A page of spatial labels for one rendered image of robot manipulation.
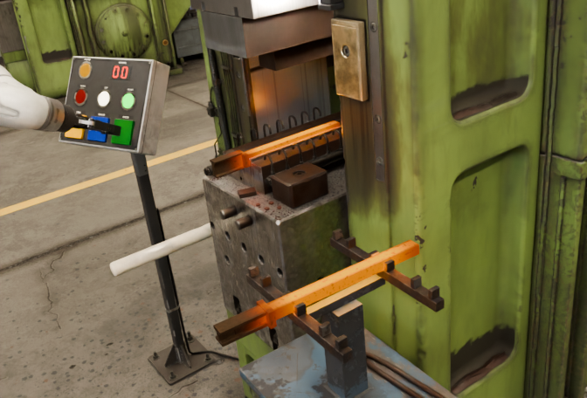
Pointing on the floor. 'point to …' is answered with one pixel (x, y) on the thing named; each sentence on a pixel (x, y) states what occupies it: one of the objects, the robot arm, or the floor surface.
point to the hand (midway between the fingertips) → (110, 129)
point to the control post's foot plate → (173, 369)
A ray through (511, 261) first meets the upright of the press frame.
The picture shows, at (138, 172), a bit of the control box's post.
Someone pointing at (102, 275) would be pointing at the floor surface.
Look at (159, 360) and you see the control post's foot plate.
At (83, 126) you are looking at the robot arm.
